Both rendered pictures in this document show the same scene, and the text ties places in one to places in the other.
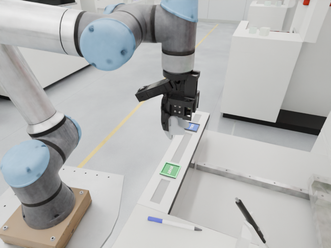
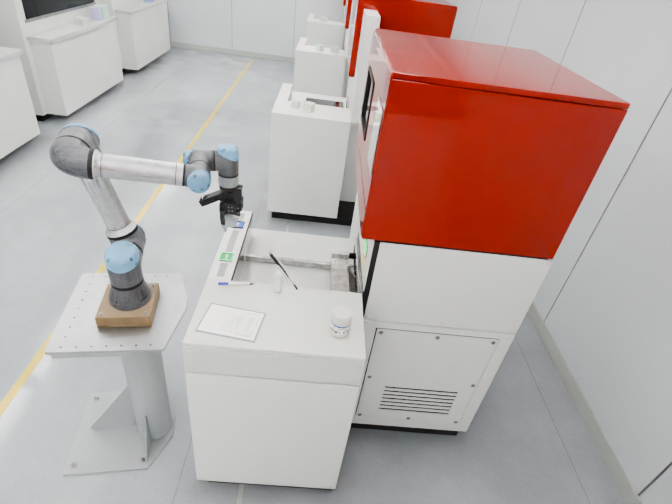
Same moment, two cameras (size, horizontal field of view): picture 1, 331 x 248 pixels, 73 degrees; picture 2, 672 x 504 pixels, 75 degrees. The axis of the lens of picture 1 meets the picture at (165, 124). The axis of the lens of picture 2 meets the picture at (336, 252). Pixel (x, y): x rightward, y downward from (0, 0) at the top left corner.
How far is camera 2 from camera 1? 121 cm
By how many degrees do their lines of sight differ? 21
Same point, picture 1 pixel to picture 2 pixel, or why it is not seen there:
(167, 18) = (222, 160)
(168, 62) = (223, 182)
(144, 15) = (209, 158)
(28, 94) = (116, 206)
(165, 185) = (225, 266)
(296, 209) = (322, 276)
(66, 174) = not seen: hidden behind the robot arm
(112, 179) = (171, 277)
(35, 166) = (134, 256)
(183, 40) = (232, 170)
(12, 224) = (104, 311)
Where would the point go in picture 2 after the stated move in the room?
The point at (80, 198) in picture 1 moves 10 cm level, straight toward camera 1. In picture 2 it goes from (154, 288) to (169, 300)
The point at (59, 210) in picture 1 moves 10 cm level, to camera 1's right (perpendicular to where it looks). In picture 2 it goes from (144, 294) to (172, 290)
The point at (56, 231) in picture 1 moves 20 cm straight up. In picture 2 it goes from (146, 309) to (139, 268)
